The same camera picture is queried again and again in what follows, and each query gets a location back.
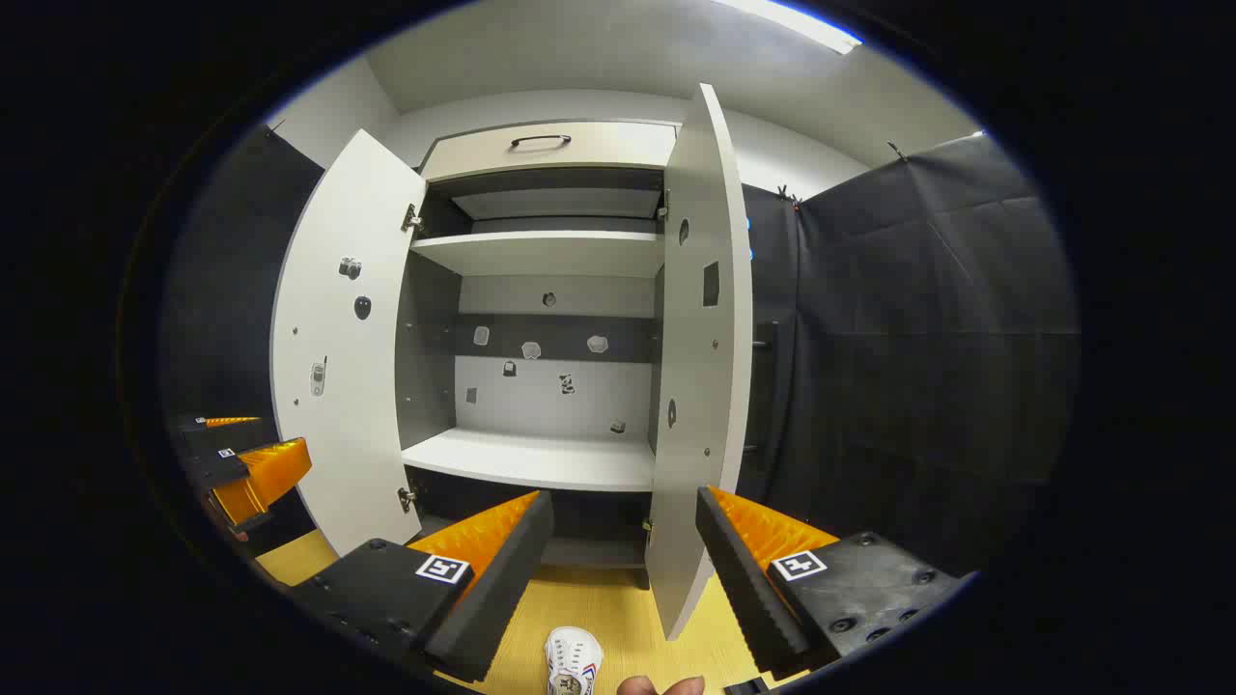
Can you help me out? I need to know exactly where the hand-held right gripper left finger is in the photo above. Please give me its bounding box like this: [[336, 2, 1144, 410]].
[[290, 490, 556, 684]]

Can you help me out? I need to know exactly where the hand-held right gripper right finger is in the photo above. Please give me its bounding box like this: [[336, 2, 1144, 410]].
[[695, 486, 976, 681]]

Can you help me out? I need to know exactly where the white canvas shoe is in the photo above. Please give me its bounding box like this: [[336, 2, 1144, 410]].
[[544, 625, 604, 695]]

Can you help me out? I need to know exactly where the white shoe cabinet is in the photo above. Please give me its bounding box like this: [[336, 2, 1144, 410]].
[[396, 118, 682, 592]]

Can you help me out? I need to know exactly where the black backdrop cloth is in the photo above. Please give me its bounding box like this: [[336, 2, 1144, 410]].
[[162, 125, 324, 542], [739, 130, 1081, 580]]

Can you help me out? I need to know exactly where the long ceiling light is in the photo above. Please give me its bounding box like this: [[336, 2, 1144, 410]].
[[715, 0, 862, 56]]

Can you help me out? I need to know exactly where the black door handle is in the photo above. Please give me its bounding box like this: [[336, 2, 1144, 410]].
[[748, 319, 779, 455]]

